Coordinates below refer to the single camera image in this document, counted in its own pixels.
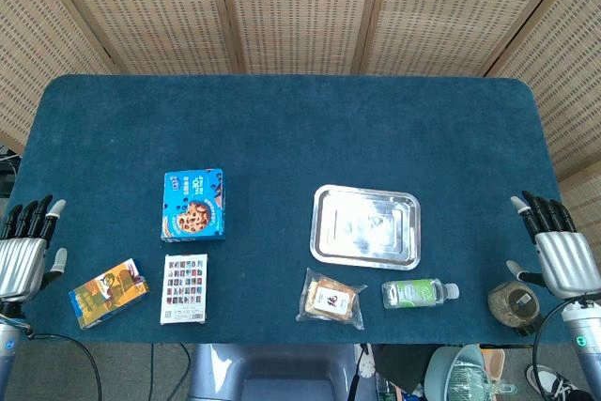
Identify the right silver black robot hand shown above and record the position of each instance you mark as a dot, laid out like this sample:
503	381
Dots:
565	257

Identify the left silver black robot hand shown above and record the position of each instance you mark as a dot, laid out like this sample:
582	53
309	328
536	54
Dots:
21	255

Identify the clear bagged biscuit pack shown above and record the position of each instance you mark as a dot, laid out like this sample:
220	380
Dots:
331	300

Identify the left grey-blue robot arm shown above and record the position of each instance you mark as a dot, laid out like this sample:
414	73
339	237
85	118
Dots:
7	354

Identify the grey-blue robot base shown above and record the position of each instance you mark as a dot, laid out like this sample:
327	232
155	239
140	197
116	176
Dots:
272	373

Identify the silver metal tray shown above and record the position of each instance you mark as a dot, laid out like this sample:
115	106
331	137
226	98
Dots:
365	227

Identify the glass jar with black lid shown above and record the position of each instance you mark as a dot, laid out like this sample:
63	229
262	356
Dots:
514	302

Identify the orange and blue snack box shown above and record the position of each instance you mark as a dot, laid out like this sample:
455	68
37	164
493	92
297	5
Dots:
108	292

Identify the black and white sneaker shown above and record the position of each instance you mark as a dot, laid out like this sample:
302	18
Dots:
551	382

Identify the clear bottle with green label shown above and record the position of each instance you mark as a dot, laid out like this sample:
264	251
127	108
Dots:
413	293

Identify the pale green plastic bowl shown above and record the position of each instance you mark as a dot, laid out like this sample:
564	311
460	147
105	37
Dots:
453	373

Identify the white picture grid card box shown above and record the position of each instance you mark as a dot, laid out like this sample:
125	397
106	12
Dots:
184	289

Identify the blue chocolate chip cookie box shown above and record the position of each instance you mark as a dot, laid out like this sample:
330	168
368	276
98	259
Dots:
193	206

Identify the blue table cloth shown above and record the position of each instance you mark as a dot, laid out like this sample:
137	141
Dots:
291	138

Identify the woven bamboo folding screen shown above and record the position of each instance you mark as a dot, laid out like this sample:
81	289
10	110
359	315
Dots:
300	11

